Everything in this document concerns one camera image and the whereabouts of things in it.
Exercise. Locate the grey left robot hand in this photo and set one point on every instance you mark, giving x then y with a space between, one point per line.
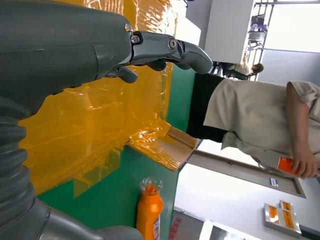
62 49

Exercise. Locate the orange bottle with clear cap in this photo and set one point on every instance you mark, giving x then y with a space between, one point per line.
149 215

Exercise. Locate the small white label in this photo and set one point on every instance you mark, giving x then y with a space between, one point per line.
274 182

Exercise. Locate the grey panel with orange labels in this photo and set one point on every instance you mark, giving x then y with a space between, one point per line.
282 218

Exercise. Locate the yellow plastic wrapped box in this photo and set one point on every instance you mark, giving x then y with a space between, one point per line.
87 126

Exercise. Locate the person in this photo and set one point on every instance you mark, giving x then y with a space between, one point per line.
257 68
250 112

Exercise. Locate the metal shelf rack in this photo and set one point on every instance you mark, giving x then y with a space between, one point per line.
258 33

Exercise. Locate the green table mat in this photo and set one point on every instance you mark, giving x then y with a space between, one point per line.
112 198

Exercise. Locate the red and white kiosk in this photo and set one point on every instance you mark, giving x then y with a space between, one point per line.
189 228

